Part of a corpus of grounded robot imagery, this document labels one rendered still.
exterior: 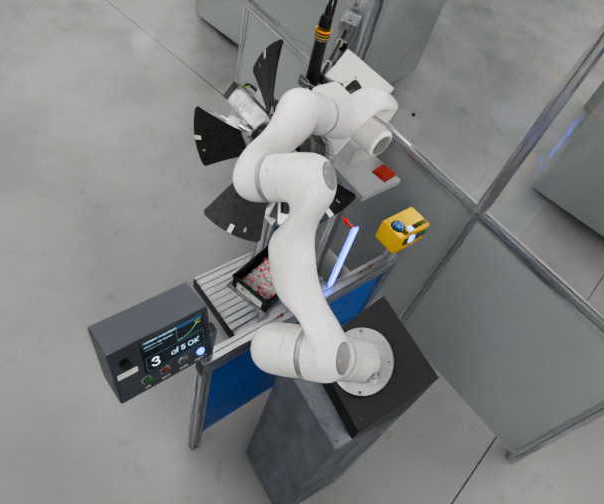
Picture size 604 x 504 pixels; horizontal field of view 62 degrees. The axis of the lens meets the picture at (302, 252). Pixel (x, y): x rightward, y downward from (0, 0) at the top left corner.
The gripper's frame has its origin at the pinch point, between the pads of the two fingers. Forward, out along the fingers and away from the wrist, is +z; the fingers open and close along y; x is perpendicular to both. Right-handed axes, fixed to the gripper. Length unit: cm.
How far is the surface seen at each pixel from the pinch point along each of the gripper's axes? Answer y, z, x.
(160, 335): -70, -40, -27
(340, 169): 45, 11, -65
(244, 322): -3, 0, -143
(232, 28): 137, 229, -136
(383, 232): 21, -34, -47
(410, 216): 33, -35, -43
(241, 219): -18, -1, -53
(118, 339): -79, -36, -25
